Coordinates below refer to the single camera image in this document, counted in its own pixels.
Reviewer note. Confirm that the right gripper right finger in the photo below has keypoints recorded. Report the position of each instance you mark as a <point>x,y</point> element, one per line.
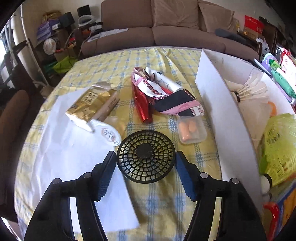
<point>239,219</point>

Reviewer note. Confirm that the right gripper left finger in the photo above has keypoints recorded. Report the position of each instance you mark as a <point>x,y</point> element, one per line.
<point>52,217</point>

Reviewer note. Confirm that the white sticker paper sheet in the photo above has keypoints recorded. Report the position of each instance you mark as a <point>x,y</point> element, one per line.
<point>67,151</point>

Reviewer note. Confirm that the black round plastic grille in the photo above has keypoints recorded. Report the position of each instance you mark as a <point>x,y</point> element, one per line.
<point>146,156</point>

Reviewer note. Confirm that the red snack box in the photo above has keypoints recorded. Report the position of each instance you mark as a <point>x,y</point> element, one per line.
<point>279,210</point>

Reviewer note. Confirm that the yellow nylon shuttlecock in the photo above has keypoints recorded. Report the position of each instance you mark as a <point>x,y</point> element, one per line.
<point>277,161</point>

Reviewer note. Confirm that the yellow plaid tablecloth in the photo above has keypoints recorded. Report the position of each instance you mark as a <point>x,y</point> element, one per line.
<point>163,209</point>

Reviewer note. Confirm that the white storage box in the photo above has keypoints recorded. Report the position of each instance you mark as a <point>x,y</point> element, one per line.
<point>237,153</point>

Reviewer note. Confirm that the clear box with orange earplugs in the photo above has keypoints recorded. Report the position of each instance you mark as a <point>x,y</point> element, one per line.
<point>191,129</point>

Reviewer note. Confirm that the wooden stick tube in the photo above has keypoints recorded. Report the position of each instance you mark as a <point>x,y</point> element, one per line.
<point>107,107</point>

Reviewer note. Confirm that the orange ball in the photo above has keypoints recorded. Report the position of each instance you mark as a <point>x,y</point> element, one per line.
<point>273,109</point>

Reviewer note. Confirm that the gold foil packet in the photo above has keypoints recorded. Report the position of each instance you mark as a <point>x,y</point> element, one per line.
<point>81,112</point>

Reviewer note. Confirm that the white feather shuttlecock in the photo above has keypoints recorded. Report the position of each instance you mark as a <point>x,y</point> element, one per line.
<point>253,89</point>

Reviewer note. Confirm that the red foil package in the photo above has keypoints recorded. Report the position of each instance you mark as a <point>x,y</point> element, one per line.
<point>142,105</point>

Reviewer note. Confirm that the brown sofa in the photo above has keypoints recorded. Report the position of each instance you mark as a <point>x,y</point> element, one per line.
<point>193,24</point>

